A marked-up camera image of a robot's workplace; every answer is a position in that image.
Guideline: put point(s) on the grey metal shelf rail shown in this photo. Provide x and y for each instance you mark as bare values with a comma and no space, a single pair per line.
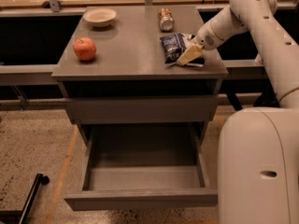
17,75

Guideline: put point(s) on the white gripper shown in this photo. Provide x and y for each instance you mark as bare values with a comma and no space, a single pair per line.
206,38

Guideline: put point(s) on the blue chip bag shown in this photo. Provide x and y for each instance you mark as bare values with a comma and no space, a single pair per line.
174,45

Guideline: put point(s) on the black office chair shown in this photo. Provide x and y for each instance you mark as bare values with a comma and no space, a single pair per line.
263,99

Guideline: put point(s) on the red apple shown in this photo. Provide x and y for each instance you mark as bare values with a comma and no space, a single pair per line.
84,48

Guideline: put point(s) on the grey drawer cabinet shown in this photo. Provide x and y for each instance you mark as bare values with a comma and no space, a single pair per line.
130,62

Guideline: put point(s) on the lying metal soda can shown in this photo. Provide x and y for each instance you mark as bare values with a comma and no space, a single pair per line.
166,20

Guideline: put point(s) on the closed grey top drawer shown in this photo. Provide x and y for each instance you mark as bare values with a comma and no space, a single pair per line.
142,109

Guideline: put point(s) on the black wheeled stand leg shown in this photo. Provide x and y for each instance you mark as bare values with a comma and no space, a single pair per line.
20,216

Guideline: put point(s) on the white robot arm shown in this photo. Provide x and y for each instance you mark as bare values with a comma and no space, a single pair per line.
258,151

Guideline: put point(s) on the white ceramic bowl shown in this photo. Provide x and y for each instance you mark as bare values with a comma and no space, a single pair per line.
100,17

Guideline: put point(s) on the open grey middle drawer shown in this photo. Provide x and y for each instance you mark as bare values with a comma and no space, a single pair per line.
135,166

